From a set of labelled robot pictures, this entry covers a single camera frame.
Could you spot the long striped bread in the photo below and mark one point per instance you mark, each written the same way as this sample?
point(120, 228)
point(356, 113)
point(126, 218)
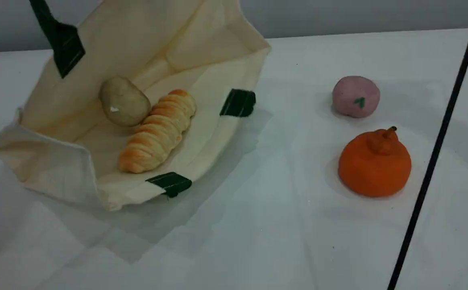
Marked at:
point(157, 133)

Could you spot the brown potato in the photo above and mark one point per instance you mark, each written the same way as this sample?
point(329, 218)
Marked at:
point(123, 100)

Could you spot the pink round pastry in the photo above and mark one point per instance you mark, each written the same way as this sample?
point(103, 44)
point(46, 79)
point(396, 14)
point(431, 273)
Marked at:
point(355, 96)

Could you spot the orange tangerine shaped pastry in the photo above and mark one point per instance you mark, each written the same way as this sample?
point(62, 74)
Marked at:
point(375, 165)

